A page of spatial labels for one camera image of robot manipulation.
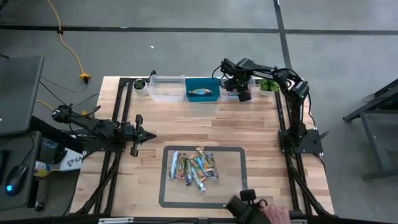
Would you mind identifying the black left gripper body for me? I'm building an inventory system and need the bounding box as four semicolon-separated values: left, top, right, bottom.
119;114;144;157

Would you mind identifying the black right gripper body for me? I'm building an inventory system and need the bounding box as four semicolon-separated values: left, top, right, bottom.
223;74;252;103

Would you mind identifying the large blue chip bag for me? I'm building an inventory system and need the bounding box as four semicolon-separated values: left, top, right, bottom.
183;157;193;187

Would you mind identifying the purple granola bar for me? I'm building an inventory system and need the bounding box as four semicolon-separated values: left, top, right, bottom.
205;152;220;182

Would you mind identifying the clear plastic bin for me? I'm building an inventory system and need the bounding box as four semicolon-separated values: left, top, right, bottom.
219;74;257;103
148;74;187;103

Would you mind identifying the leafy plant in white pot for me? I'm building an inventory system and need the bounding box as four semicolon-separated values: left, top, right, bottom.
259;78;280;96

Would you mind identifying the succulent in white pot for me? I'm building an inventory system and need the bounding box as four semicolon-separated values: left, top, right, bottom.
132;78;149;97

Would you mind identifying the teal plastic bin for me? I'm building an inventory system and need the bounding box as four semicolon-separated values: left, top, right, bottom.
185;77;221;103

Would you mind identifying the white printed cardboard box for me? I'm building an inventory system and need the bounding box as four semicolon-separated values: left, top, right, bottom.
58;148;85;172

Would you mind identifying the beige silicone mat dark border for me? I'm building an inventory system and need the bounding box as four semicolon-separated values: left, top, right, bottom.
159;145;249;209

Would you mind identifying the plastic bottle yellow liquid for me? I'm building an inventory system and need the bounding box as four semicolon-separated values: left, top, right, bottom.
33;160;53;178

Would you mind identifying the black handheld device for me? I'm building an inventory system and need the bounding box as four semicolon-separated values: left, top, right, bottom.
225;189;270;224

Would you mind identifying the black side desk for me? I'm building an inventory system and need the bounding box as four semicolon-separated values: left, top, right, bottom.
0;115;85;210

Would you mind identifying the person's hand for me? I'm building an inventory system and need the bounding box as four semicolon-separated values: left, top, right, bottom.
262;203;292;224

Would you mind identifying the dark grey side table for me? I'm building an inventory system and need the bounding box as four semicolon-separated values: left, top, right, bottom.
0;55;45;137

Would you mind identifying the black computer mouse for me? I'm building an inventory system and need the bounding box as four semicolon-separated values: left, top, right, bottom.
4;164;28;196

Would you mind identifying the black keyboard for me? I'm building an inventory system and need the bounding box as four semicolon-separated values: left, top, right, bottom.
0;150;10;185

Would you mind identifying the grey metal desk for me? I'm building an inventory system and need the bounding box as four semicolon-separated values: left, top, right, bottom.
343;79;398;181

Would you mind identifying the black aluminium table frame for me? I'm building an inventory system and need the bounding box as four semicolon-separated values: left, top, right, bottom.
70;67;336;224

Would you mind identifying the black floor cable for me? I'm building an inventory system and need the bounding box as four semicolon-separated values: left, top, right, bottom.
39;76;90;94

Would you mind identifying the yellow extension cable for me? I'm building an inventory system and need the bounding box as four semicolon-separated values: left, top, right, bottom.
46;0;91;84

